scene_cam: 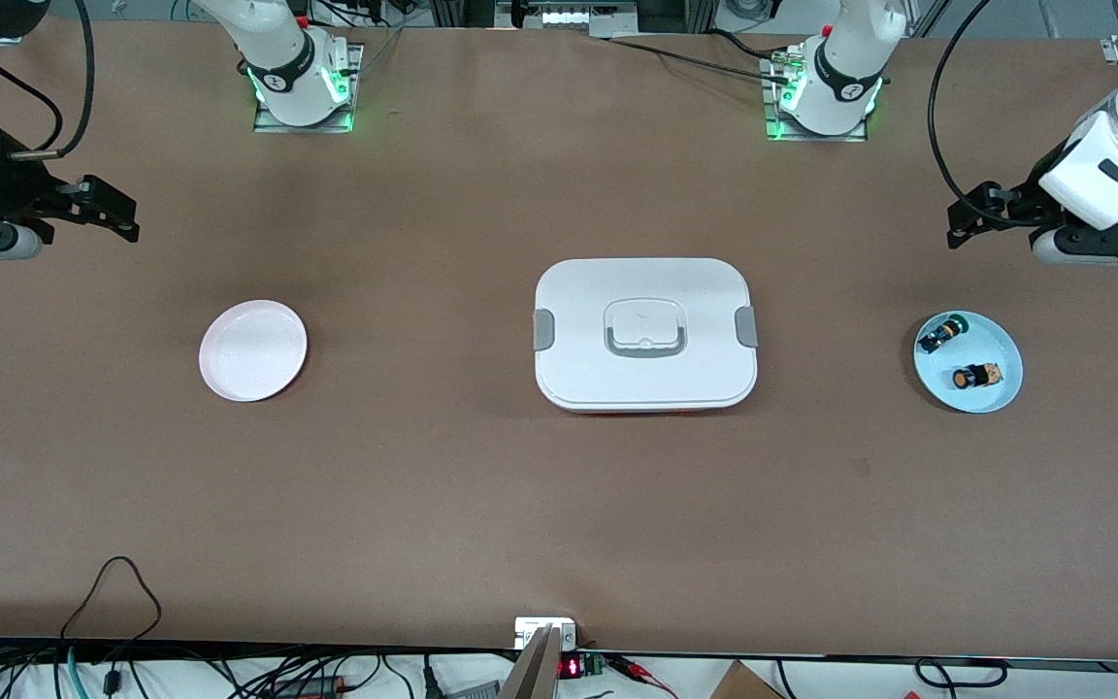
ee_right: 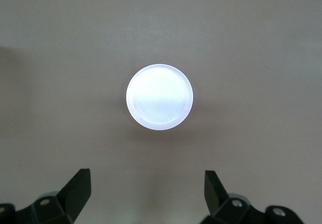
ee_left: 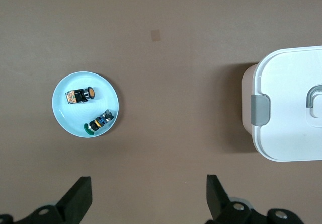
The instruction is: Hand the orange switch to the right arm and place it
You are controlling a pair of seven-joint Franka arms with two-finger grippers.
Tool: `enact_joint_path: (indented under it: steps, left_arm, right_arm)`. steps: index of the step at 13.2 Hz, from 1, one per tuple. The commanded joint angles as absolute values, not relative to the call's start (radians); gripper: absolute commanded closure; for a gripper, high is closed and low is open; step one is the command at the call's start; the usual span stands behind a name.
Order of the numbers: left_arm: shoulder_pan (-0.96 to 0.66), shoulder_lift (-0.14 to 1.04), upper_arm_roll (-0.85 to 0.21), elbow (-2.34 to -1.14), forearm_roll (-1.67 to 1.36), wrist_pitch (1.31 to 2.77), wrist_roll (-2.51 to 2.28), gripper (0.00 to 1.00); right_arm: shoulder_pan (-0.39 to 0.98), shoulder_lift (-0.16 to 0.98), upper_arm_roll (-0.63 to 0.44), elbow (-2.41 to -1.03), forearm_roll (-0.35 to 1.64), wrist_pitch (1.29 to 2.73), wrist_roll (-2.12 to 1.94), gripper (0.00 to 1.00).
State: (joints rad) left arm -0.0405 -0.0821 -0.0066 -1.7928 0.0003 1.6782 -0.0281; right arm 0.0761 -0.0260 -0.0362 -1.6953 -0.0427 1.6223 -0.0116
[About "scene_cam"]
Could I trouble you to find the light blue round plate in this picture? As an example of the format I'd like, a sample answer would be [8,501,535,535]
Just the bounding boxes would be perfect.
[913,311,1024,415]

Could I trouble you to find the pink round plate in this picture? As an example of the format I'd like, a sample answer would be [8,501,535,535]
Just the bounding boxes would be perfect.
[199,300,309,403]

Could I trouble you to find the white lidded storage box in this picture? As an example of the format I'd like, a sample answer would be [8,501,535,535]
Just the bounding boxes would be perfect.
[533,257,759,415]

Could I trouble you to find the black power adapter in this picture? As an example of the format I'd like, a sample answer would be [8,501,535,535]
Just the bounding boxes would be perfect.
[268,675,346,699]

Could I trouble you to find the brown cardboard piece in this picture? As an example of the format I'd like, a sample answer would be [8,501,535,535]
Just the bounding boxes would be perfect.
[709,660,783,699]

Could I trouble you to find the red clip leads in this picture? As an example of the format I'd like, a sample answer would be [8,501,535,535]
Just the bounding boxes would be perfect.
[608,655,676,698]

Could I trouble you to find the white socket box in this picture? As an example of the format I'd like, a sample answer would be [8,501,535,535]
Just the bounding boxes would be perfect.
[514,616,579,651]

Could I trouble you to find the aluminium profile bar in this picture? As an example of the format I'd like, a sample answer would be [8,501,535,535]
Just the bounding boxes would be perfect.
[499,624,565,699]

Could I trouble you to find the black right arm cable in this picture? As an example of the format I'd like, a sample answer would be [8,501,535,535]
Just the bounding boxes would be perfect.
[8,0,99,161]
[0,34,65,151]

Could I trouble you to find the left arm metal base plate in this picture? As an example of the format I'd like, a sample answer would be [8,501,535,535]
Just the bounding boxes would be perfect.
[763,53,871,144]

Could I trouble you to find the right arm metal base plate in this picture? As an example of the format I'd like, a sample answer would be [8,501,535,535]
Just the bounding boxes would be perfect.
[253,44,366,134]

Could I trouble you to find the black cable to arm base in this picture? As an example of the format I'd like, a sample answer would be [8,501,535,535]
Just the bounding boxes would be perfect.
[608,29,793,83]

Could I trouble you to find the thin black looped cable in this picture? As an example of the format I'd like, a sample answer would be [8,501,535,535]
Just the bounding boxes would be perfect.
[59,555,164,647]

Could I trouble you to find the black coiled cable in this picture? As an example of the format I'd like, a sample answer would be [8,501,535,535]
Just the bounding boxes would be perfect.
[913,658,1009,688]

